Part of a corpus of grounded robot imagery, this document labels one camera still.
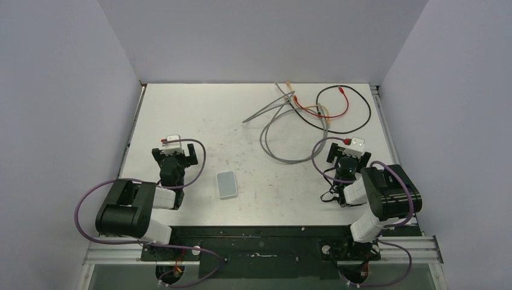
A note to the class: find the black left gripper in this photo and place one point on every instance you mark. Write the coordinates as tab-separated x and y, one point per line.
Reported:
191	159

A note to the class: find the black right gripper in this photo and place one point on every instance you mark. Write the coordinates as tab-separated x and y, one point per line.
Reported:
364	160

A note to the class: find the white network switch box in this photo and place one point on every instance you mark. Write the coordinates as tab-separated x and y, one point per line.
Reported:
226	185

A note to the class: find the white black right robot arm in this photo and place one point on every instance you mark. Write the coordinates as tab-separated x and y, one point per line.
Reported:
389	194

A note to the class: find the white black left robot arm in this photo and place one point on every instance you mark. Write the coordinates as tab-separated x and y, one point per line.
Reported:
128	205

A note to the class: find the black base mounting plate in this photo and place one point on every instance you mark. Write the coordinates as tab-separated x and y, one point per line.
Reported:
267	252

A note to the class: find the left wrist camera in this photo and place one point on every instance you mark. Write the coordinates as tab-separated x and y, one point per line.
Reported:
171	145

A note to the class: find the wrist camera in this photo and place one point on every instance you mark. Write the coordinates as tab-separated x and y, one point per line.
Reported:
354	147
171	145

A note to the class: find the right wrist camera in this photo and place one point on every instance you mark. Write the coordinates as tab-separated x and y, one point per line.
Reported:
354	147

